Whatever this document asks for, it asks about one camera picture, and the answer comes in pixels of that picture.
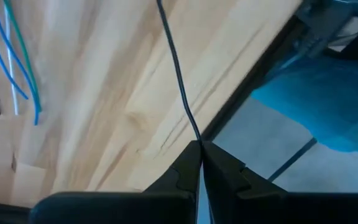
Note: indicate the black aluminium table frame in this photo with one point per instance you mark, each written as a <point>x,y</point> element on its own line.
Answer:
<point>261,67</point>

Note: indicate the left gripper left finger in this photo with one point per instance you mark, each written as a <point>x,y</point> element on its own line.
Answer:
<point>135,208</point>

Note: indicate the black zip tie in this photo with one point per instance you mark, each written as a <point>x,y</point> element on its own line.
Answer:
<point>176,68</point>

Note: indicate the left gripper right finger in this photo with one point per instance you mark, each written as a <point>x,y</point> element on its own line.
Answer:
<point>275,208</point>

